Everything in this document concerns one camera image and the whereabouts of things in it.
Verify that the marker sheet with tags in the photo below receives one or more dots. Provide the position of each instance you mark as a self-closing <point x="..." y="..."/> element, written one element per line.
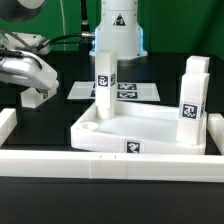
<point x="125" y="91"/>

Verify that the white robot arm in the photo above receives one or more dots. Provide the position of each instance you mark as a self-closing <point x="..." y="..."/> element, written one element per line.
<point x="118" y="30"/>

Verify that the white desk top tray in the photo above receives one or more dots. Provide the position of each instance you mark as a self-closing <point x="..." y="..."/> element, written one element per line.
<point x="135" y="128"/>

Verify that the white U-shaped fence frame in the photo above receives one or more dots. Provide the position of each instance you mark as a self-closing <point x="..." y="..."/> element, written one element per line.
<point x="59" y="164"/>

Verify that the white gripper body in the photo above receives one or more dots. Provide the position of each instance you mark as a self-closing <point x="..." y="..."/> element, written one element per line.
<point x="26" y="69"/>

